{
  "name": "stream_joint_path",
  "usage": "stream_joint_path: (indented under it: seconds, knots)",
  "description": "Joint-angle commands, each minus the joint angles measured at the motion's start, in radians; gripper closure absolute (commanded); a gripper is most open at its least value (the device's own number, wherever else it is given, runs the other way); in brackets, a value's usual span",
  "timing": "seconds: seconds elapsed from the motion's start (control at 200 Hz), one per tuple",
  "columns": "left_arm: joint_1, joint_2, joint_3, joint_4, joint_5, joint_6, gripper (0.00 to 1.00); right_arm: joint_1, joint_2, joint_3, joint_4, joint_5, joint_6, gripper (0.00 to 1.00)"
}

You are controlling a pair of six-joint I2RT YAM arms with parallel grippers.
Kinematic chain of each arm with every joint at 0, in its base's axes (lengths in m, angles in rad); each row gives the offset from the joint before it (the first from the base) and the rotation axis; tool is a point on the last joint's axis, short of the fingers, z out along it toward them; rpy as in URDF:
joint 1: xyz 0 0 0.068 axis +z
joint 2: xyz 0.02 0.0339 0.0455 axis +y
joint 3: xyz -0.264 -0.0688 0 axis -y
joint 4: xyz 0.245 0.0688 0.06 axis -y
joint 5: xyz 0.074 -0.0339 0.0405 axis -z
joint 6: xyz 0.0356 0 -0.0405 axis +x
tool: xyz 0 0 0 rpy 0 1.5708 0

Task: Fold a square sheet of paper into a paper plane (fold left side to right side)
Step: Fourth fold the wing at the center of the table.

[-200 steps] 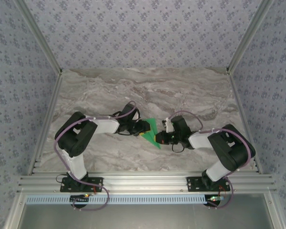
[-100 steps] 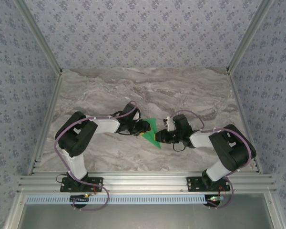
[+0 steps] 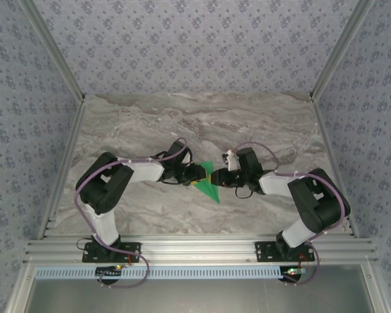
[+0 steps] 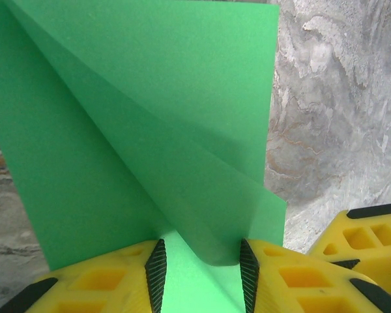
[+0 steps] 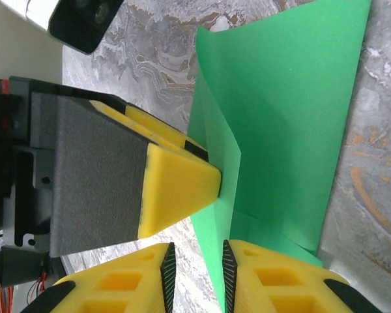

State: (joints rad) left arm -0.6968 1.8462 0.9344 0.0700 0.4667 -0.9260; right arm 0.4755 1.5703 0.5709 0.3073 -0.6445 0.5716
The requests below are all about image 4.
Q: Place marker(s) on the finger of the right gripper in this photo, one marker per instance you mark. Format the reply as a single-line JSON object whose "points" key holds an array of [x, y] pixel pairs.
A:
{"points": [[378, 241]]}

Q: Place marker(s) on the green square paper sheet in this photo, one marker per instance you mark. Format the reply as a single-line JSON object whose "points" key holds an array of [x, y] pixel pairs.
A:
{"points": [[117, 98]]}

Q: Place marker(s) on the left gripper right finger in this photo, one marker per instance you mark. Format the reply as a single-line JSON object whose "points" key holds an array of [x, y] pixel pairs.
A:
{"points": [[296, 293]]}

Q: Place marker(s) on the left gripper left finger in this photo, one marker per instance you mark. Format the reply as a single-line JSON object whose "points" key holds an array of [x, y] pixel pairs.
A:
{"points": [[117, 293]]}

